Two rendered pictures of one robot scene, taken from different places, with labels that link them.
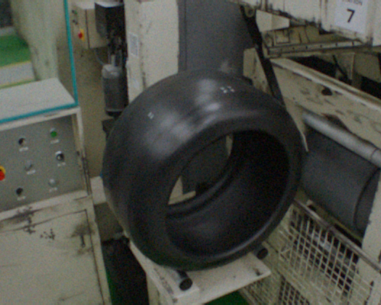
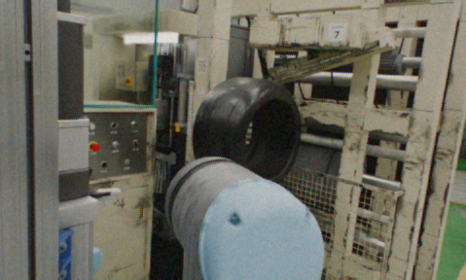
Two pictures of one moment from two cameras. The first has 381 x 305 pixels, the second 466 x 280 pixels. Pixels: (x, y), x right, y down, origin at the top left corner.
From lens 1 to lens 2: 99 cm
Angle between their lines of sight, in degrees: 26
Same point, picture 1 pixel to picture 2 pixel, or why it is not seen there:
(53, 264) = (117, 231)
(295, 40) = (292, 67)
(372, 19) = (349, 33)
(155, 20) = (218, 51)
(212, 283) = not seen: hidden behind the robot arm
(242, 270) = not seen: hidden behind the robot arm
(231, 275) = not seen: hidden behind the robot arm
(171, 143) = (249, 97)
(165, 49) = (221, 69)
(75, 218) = (140, 191)
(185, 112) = (254, 85)
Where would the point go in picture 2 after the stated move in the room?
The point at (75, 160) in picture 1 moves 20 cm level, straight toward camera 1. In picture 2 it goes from (144, 148) to (160, 156)
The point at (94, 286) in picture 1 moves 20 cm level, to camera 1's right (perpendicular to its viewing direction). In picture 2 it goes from (141, 259) to (176, 256)
